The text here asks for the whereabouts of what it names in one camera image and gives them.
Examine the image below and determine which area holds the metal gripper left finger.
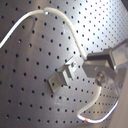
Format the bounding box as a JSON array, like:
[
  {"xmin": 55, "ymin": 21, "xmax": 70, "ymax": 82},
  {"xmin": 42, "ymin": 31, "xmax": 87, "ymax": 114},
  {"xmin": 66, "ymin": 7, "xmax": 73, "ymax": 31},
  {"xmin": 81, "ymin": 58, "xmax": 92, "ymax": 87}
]
[{"xmin": 82, "ymin": 60, "xmax": 127, "ymax": 96}]

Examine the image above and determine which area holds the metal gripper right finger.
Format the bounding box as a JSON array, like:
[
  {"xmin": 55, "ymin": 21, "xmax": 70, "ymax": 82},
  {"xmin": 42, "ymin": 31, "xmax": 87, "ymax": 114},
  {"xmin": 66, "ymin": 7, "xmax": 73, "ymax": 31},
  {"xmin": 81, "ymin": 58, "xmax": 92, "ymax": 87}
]
[{"xmin": 87, "ymin": 42, "xmax": 128, "ymax": 66}]

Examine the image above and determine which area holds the white cable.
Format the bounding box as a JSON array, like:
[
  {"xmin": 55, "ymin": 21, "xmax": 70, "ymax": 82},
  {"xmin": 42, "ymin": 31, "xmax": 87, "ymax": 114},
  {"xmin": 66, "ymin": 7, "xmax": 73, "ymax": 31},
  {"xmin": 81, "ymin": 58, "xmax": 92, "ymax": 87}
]
[{"xmin": 0, "ymin": 7, "xmax": 120, "ymax": 123}]

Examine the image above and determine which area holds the grey metal cable clip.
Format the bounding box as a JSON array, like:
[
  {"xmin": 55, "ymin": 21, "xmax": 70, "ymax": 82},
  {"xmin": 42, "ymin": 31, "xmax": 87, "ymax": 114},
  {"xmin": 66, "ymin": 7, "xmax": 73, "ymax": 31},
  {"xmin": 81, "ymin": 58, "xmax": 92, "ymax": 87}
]
[{"xmin": 48, "ymin": 57, "xmax": 78, "ymax": 93}]

